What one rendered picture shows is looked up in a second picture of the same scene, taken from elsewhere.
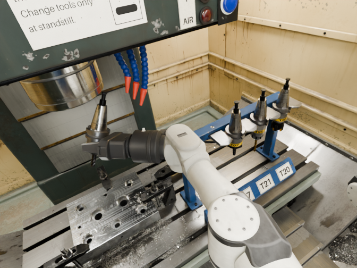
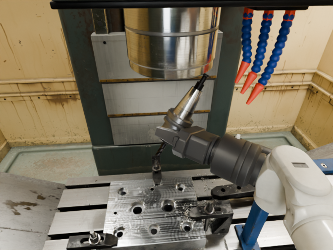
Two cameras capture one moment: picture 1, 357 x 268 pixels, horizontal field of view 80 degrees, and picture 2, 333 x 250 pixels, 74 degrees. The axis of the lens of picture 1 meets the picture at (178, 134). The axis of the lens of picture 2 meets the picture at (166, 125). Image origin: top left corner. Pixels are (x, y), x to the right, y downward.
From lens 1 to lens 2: 0.16 m
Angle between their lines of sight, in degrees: 16
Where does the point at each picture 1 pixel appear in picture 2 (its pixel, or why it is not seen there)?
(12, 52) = not seen: outside the picture
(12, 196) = (68, 149)
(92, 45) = not seen: outside the picture
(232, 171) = not seen: hidden behind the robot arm
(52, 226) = (90, 197)
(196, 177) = (315, 243)
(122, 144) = (206, 146)
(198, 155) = (325, 208)
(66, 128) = (138, 104)
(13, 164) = (79, 120)
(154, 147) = (249, 165)
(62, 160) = (122, 134)
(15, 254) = (50, 204)
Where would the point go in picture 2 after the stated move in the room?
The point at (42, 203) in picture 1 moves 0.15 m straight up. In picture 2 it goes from (88, 166) to (83, 149)
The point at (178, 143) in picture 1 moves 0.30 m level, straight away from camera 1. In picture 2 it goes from (294, 175) to (280, 91)
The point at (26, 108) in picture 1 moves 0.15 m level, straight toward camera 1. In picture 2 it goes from (111, 72) to (115, 88)
